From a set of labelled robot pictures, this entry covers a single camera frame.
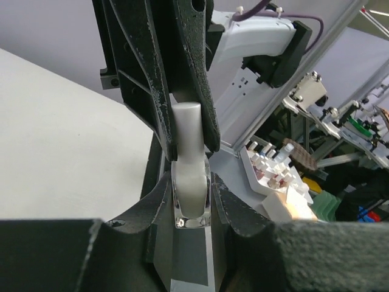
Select green plastic bins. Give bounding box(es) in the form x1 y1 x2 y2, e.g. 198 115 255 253
311 191 342 222

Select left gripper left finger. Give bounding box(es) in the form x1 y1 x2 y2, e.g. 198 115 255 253
1 172 173 291

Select white nail polish cap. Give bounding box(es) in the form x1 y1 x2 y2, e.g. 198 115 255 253
173 102 205 164

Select background robot rig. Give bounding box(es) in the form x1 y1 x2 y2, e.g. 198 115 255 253
282 71 388 168

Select clear nail polish bottle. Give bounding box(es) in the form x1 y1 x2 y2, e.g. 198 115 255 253
171 158 211 229

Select white tray of bottles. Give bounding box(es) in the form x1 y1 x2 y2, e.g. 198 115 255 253
239 142 313 205

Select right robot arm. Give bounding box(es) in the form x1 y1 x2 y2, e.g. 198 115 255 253
93 1 312 161

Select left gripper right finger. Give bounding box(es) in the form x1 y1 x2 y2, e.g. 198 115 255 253
211 174 388 291

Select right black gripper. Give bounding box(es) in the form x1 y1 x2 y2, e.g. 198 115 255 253
91 0 222 162

